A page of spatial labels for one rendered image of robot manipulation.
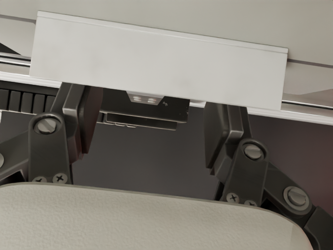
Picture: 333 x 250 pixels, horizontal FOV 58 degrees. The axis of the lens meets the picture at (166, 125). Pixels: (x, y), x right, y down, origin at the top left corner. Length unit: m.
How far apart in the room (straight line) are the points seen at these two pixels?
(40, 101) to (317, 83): 0.51
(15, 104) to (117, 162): 0.25
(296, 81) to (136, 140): 0.57
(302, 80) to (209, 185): 0.59
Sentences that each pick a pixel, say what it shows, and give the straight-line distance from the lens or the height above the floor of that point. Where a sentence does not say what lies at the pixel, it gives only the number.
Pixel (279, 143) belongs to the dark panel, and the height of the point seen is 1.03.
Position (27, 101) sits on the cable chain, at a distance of 0.62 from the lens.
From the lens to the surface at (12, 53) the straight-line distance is 0.22.
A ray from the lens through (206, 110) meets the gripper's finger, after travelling 0.15.
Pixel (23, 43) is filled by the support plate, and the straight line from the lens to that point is 0.17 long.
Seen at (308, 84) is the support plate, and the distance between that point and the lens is 0.18.
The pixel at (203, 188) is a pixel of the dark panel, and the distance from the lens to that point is 0.74.
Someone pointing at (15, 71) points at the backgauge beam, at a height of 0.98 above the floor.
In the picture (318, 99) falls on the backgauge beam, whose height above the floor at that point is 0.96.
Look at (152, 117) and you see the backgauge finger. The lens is 0.40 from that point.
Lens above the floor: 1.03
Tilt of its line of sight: 1 degrees down
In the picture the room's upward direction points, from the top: 173 degrees counter-clockwise
